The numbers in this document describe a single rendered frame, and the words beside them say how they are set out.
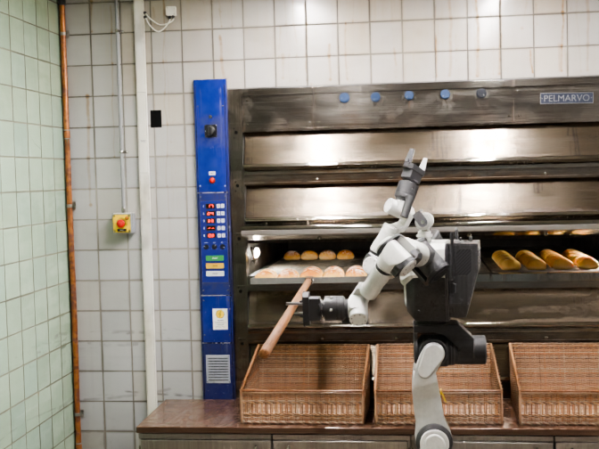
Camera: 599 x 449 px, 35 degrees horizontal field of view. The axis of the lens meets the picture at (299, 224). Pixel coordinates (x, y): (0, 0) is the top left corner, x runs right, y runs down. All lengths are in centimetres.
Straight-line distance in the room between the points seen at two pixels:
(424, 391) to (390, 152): 132
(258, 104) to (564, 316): 178
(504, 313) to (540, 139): 84
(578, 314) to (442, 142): 103
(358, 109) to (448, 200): 62
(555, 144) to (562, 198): 25
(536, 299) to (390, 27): 147
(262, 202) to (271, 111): 44
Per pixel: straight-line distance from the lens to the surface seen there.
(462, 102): 468
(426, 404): 385
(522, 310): 472
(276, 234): 455
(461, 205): 465
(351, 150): 465
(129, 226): 478
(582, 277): 474
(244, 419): 436
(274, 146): 470
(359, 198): 466
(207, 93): 474
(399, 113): 467
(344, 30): 470
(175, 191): 479
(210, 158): 472
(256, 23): 476
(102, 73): 491
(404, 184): 408
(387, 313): 469
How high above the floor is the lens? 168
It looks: 3 degrees down
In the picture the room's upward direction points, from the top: 1 degrees counter-clockwise
